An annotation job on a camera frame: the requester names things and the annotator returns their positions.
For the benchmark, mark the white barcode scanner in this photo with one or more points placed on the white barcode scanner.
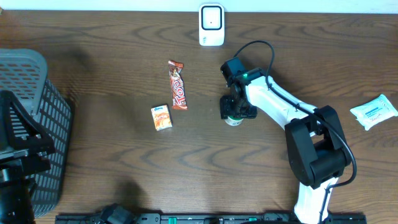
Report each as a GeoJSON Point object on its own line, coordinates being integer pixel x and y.
{"type": "Point", "coordinates": [211, 25]}

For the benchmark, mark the green lid jar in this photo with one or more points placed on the green lid jar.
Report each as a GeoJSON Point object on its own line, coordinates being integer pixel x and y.
{"type": "Point", "coordinates": [233, 121]}

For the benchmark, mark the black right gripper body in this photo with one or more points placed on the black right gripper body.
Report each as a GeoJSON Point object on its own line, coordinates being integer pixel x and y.
{"type": "Point", "coordinates": [229, 103]}

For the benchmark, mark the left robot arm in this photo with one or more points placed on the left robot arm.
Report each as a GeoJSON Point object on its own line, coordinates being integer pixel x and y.
{"type": "Point", "coordinates": [24, 143]}

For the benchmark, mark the white wet wipes pack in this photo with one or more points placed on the white wet wipes pack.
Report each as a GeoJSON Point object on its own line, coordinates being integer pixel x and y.
{"type": "Point", "coordinates": [374, 112]}

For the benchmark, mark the orange snack box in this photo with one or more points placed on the orange snack box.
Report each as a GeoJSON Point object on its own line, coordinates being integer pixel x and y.
{"type": "Point", "coordinates": [161, 117]}

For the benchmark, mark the grey plastic basket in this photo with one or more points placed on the grey plastic basket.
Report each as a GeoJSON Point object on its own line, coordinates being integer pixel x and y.
{"type": "Point", "coordinates": [24, 72]}

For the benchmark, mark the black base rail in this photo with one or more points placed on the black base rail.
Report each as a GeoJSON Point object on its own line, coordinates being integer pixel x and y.
{"type": "Point", "coordinates": [155, 218]}

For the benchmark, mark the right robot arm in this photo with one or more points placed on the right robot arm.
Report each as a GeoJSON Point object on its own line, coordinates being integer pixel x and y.
{"type": "Point", "coordinates": [316, 146]}

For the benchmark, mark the orange chocolate bar wrapper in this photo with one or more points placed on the orange chocolate bar wrapper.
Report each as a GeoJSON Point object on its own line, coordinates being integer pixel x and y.
{"type": "Point", "coordinates": [179, 101]}

